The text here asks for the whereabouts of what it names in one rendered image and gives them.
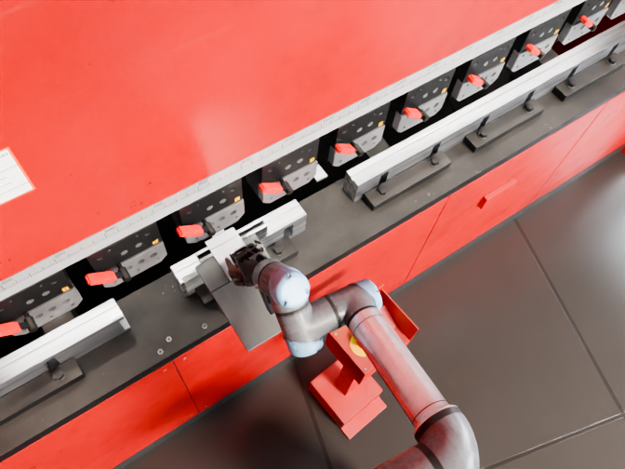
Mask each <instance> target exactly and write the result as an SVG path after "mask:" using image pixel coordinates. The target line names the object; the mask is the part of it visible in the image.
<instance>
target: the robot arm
mask: <svg viewBox="0 0 625 469"><path fill-rule="evenodd" d="M254 242H255V244H256V245H255V244H253V243H250V244H249V245H247V246H243V247H241V248H239V249H237V250H236V251H235V252H234V253H233V254H229V255H230V257H231V259H232V261H233V262H231V261H230V260H229V259H228V258H227V257H226V258H225V261H226V264H227V267H228V274H229V276H230V278H231V279H232V281H233V283H234V284H235V285H236V286H242V287H243V286H247V287H252V286H254V288H255V289H258V290H259V293H260V295H261V298H262V299H263V302H264V304H265V307H266V309H267V311H268V312H269V313H270V315H273V314H274V313H275V315H276V318H277V321H278V323H279V326H280V329H281V331H282V333H283V339H284V340H285V341H286V345H287V348H288V350H289V352H290V354H292V355H294V356H297V357H304V356H309V355H313V354H315V353H316V352H317V350H320V349H321V348H322V346H323V337H322V336H324V335H326V334H328V333H330V332H332V331H334V330H336V329H338V328H342V327H344V326H347V328H348V329H349V330H350V332H351V333H352V335H353V336H354V338H355V339H356V340H357V342H358V343H359V345H360V346H361V348H362V349H363V351H364V352H365V354H366V356H367V357H368V359H369V360H370V362H371V363H372V365H373V366H374V368H375V369H376V371H377V372H378V374H379V376H380V377H381V378H382V379H383V381H384V382H385V384H386V385H387V387H388V388H389V390H390V391H391V393H392V395H393V396H394V398H395V399H396V401H397V402H398V404H399V405H400V407H401V408H402V410H403V411H404V413H405V414H406V416H407V418H408V419H409V420H410V421H411V423H412V424H413V426H414V427H415V432H414V437H415V439H416V440H417V442H418V444H417V445H416V446H414V447H412V448H410V449H407V450H406V451H404V452H402V453H400V454H398V455H396V456H395V457H393V458H391V459H389V460H388V461H386V462H384V463H382V464H380V465H378V466H376V467H374V468H373V469H479V452H478V447H477V443H476V440H475V436H474V433H473V431H472V428H471V426H470V424H469V422H468V421H467V419H466V418H465V416H464V415H463V414H462V412H461V411H460V409H459V408H458V407H457V406H455V405H449V404H448V403H447V402H446V400H445V399H444V397H443V396H442V395H441V393H440V392H439V391H438V389H437V388H436V387H435V385H434V384H433V382H432V381H431V379H430V378H429V377H428V375H427V374H426V373H425V371H424V370H423V369H422V367H421V366H420V365H419V363H418V361H417V360H416V359H415V357H414V356H413V355H412V354H411V353H410V352H409V350H408V349H407V348H406V346H405V344H404V343H403V342H402V340H401V339H400V338H399V336H398V335H397V334H396V332H395V331H394V330H393V328H392V326H391V325H390V324H389V322H388V321H387V320H386V318H385V317H384V316H383V314H382V313H381V312H380V310H379V309H380V308H381V306H382V298H381V296H380V293H379V291H378V289H377V287H376V285H375V284H374V283H373V282H372V281H371V280H369V279H362V280H360V281H357V282H355V283H351V284H349V285H347V286H346V287H344V288H341V289H338V290H336V291H334V292H332V293H330V294H327V295H325V296H324V297H321V298H319V299H317V300H315V301H311V302H310V301H309V299H308V297H309V293H310V284H309V281H308V279H307V278H306V277H305V276H304V275H303V274H302V273H301V272H300V271H299V270H297V269H295V268H293V267H289V266H287V265H285V264H283V263H282V262H280V261H278V260H274V259H270V258H269V256H268V254H267V252H266V250H265V248H264V246H263V244H262V243H260V242H259V241H257V240H254ZM260 247H261V248H260ZM233 263H234V265H233Z"/></svg>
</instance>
